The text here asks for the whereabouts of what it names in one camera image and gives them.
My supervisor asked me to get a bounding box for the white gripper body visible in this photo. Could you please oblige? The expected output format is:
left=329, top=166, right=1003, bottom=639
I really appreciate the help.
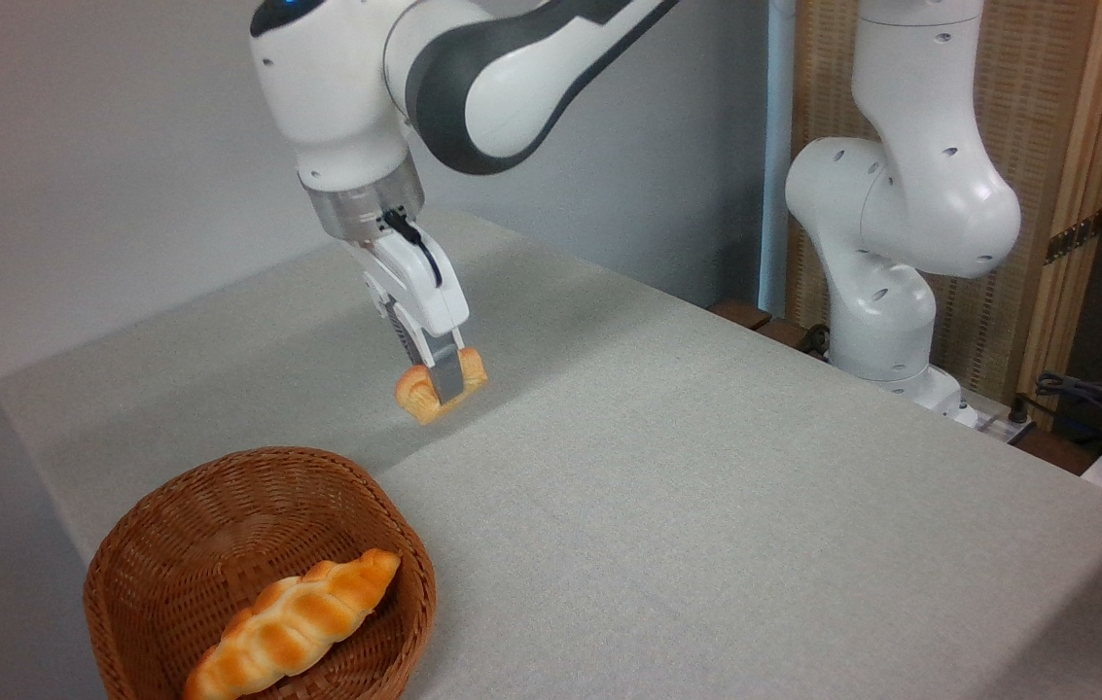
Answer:
left=346, top=226, right=470, bottom=339

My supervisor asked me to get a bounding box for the long twisted bread loaf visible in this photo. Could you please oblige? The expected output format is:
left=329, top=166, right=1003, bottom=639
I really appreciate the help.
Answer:
left=183, top=548, right=402, bottom=700

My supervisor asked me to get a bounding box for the white vertical pipe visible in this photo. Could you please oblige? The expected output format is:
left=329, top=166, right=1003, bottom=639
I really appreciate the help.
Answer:
left=760, top=0, right=797, bottom=317

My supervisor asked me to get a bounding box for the brown wicker basket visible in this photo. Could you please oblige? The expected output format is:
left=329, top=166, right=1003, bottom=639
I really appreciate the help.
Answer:
left=84, top=446, right=437, bottom=700

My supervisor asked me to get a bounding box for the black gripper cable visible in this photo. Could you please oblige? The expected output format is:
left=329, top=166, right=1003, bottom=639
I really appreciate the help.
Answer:
left=381, top=209, right=443, bottom=289

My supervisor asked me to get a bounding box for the round golden bread roll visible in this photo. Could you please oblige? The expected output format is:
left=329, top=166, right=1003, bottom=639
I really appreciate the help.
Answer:
left=395, top=347, right=489, bottom=426

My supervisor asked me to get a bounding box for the wooden bamboo folding screen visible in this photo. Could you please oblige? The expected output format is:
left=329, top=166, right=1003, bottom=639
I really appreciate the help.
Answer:
left=789, top=0, right=1102, bottom=419

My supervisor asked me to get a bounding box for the grey tablecloth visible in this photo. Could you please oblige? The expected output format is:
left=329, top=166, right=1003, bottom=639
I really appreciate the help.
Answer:
left=0, top=209, right=1102, bottom=700

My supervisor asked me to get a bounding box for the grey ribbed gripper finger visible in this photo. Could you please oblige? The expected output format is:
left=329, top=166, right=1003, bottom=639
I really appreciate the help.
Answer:
left=383, top=297, right=431, bottom=368
left=422, top=331, right=469, bottom=404

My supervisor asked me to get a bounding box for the white power strip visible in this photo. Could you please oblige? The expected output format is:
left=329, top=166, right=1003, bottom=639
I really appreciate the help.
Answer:
left=971, top=403, right=1035, bottom=445

